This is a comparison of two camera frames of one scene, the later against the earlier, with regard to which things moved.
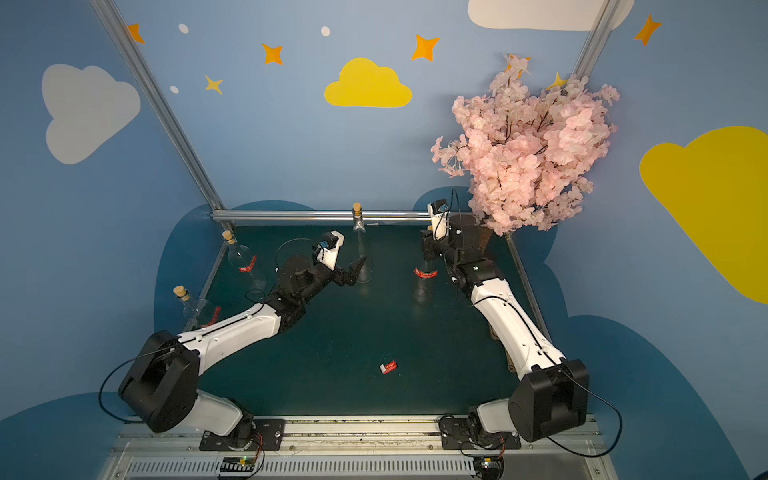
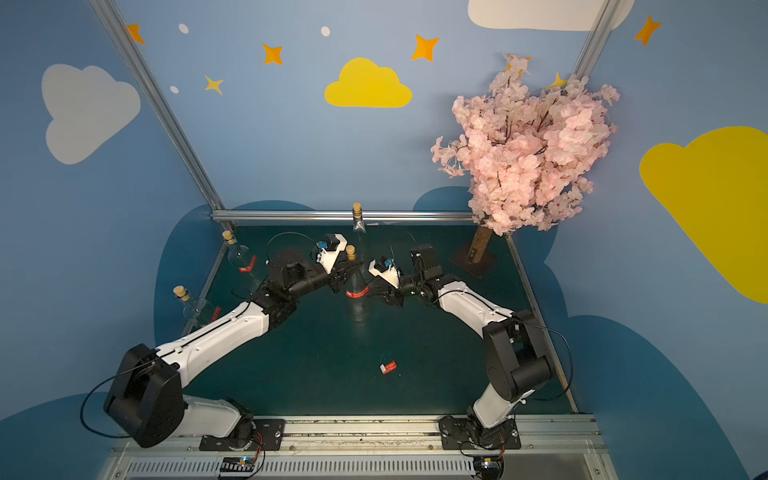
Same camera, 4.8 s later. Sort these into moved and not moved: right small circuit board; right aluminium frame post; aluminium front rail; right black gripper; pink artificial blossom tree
Moved: right black gripper
Not moved: pink artificial blossom tree; right aluminium frame post; aluminium front rail; right small circuit board
